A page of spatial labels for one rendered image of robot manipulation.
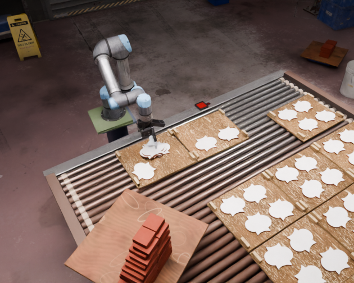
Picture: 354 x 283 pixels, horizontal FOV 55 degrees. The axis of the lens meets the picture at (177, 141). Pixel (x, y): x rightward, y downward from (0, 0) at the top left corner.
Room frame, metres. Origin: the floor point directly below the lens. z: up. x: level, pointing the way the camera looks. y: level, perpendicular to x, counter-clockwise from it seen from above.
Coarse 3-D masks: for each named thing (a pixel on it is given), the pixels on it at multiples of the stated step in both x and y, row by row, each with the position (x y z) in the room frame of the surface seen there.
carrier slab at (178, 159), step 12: (180, 144) 1.62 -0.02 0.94; (132, 156) 1.53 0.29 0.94; (168, 156) 1.52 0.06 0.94; (180, 156) 1.52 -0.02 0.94; (132, 168) 1.43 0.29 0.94; (156, 168) 1.42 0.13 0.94; (168, 168) 1.41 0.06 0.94; (180, 168) 1.41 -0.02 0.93; (144, 180) 1.33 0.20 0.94; (156, 180) 1.33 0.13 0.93
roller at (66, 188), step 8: (280, 88) 2.24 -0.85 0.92; (288, 88) 2.25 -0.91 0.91; (264, 96) 2.14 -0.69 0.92; (272, 96) 2.16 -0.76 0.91; (248, 104) 2.05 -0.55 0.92; (232, 112) 1.96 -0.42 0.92; (104, 168) 1.45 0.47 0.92; (112, 168) 1.45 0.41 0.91; (88, 176) 1.39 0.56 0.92; (96, 176) 1.40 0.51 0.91; (72, 184) 1.33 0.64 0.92; (80, 184) 1.34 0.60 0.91
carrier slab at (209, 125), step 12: (204, 120) 1.86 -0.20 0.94; (216, 120) 1.86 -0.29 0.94; (228, 120) 1.85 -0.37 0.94; (180, 132) 1.75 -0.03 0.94; (192, 132) 1.74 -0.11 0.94; (204, 132) 1.74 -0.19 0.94; (216, 132) 1.73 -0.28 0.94; (240, 132) 1.72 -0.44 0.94; (192, 144) 1.62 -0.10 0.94; (216, 144) 1.61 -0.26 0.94; (228, 144) 1.61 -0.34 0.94; (204, 156) 1.51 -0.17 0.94
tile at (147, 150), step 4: (144, 144) 1.60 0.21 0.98; (160, 144) 1.59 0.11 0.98; (144, 148) 1.56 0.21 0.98; (148, 148) 1.56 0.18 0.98; (152, 148) 1.56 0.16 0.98; (160, 148) 1.55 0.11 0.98; (144, 152) 1.52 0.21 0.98; (148, 152) 1.52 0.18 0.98; (152, 152) 1.52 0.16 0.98; (156, 152) 1.52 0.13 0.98; (160, 152) 1.52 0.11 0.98; (152, 156) 1.49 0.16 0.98
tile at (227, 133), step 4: (228, 128) 1.76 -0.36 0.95; (232, 128) 1.75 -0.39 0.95; (220, 132) 1.72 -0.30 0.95; (224, 132) 1.72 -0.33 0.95; (228, 132) 1.72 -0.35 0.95; (232, 132) 1.71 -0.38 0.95; (236, 132) 1.71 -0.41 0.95; (220, 136) 1.67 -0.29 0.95; (224, 136) 1.67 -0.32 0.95; (228, 136) 1.67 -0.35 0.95; (232, 136) 1.67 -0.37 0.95; (236, 136) 1.67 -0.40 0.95; (228, 140) 1.63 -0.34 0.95
